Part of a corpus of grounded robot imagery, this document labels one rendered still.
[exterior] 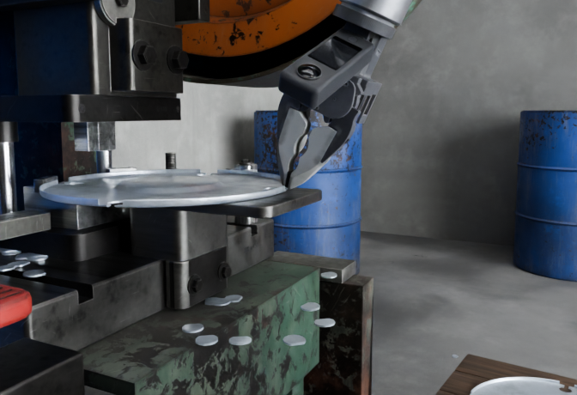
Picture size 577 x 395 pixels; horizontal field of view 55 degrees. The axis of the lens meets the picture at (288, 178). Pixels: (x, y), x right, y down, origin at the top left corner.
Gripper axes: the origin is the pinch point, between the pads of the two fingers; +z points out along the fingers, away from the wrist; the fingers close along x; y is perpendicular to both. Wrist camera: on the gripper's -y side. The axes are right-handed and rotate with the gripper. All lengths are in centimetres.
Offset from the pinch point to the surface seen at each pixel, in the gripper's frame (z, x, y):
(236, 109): 48, 125, 221
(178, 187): 4.8, 8.8, -7.7
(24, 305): 4.2, -0.3, -35.4
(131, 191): 7.2, 12.9, -9.9
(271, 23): -13.6, 24.7, 29.5
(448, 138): 22, 23, 327
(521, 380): 29, -42, 54
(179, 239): 9.7, 5.8, -8.5
